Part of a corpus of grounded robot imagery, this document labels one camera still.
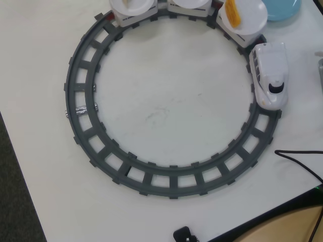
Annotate white box lid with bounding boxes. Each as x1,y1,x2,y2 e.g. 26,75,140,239
248,42,289,109

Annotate grey circular toy rail track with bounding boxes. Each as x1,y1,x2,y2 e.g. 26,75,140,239
63,10,283,201

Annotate black cable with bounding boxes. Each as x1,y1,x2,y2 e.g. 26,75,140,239
274,149,323,182

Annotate beige wooden furniture top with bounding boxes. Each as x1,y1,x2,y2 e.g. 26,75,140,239
234,205,323,242

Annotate silver foil tape strip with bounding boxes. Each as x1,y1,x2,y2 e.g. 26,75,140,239
64,102,99,118

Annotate light blue round dish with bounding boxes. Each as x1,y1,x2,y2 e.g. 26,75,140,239
262,0,302,21

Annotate white round plastic plate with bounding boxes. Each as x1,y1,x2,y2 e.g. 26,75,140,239
109,0,155,18
169,0,211,9

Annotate white plastic bowl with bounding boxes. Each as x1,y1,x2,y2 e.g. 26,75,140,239
218,0,268,34

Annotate small black clamp object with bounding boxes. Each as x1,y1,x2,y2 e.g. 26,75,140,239
173,226,197,242

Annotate yellow egg sushi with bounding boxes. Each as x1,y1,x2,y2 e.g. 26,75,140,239
225,0,242,28

